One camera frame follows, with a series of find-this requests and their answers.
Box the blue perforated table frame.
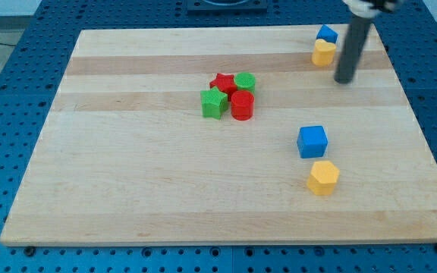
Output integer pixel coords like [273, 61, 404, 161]
[0, 1, 437, 272]

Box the yellow heart block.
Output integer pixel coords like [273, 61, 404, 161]
[311, 39, 337, 67]

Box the red cylinder block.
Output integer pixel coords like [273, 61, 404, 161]
[231, 90, 255, 121]

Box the green star block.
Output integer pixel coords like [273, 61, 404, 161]
[200, 86, 228, 120]

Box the wooden board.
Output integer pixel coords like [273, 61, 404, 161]
[0, 25, 437, 246]

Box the blue cube block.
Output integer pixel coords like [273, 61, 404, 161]
[297, 125, 328, 158]

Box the red star block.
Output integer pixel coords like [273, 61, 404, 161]
[209, 73, 237, 101]

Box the yellow hexagon block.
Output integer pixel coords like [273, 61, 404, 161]
[307, 161, 340, 196]

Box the blue triangle block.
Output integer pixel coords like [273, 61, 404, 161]
[316, 24, 338, 44]

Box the green cylinder block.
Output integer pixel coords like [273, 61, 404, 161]
[234, 72, 256, 94]

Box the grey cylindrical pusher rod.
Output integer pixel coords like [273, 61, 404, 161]
[334, 14, 373, 84]

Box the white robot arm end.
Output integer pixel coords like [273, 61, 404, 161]
[343, 0, 404, 19]

